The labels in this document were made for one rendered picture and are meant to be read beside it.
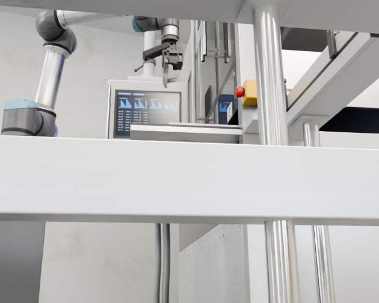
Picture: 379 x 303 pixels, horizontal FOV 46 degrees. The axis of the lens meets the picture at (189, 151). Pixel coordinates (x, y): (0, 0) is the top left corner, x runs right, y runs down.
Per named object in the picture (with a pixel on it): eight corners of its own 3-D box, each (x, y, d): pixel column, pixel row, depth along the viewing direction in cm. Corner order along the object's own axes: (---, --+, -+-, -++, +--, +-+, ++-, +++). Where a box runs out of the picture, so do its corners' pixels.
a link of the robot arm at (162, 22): (162, 14, 191) (181, 12, 189) (161, 36, 187) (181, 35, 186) (157, 3, 183) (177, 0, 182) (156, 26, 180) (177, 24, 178)
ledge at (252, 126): (281, 134, 161) (280, 128, 162) (293, 121, 149) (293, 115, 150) (243, 132, 160) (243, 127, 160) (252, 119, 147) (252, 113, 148)
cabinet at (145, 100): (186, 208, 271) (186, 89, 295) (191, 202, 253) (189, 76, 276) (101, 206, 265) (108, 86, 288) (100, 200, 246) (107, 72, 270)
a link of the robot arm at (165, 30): (161, 24, 179) (160, 36, 186) (161, 35, 177) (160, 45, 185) (180, 26, 180) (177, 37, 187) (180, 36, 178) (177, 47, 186)
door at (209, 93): (202, 131, 262) (201, 42, 279) (218, 99, 218) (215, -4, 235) (201, 131, 262) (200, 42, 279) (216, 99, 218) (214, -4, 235)
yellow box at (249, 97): (260, 106, 162) (260, 88, 164) (266, 98, 155) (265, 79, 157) (240, 105, 161) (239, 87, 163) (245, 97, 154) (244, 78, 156)
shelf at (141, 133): (223, 180, 229) (223, 176, 229) (263, 135, 162) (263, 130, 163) (129, 177, 222) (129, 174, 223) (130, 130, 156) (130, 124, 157)
